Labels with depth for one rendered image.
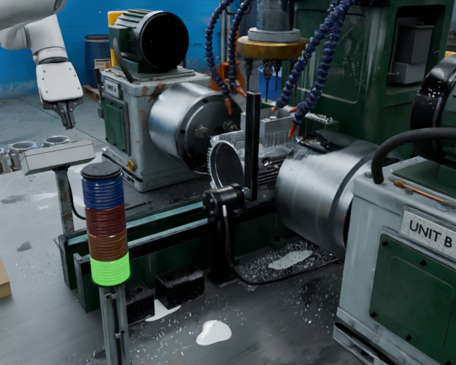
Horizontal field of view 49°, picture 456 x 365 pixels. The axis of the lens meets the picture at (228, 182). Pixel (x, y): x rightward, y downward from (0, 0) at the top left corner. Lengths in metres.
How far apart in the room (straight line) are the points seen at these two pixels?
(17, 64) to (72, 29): 0.85
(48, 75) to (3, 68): 5.38
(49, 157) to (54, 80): 0.20
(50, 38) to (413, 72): 0.95
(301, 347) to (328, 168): 0.36
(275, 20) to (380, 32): 0.25
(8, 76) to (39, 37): 5.38
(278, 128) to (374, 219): 0.47
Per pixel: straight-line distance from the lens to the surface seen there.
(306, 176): 1.02
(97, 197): 0.74
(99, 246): 0.78
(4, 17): 0.95
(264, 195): 1.25
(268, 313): 1.12
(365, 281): 0.95
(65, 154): 1.31
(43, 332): 1.13
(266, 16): 1.23
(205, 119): 1.44
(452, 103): 0.84
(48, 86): 1.36
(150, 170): 1.66
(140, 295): 1.08
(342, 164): 1.00
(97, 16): 7.15
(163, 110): 1.49
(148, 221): 1.23
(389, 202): 0.86
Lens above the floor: 1.49
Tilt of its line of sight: 23 degrees down
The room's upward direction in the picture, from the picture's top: 1 degrees clockwise
